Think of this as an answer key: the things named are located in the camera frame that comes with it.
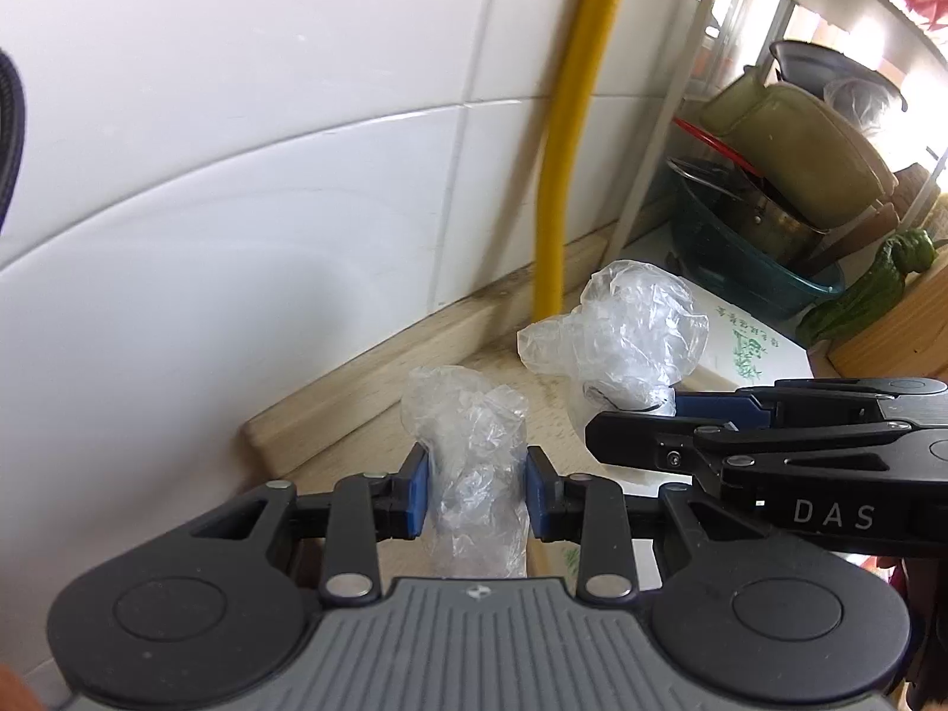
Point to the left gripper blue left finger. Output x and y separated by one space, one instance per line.
413 492

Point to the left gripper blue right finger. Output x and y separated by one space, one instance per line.
544 497

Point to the clear plastic bag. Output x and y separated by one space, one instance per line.
475 432
635 333

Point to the wooden knife block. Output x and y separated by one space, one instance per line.
911 339

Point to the green pepper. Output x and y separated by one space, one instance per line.
875 293

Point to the steel pot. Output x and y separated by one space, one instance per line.
752 207

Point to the teal plastic basin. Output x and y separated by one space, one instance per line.
715 256

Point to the olive green colander bowl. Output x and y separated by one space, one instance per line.
814 157

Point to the steel bowl with bag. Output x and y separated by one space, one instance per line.
859 94

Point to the white dish rack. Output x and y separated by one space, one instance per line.
671 51

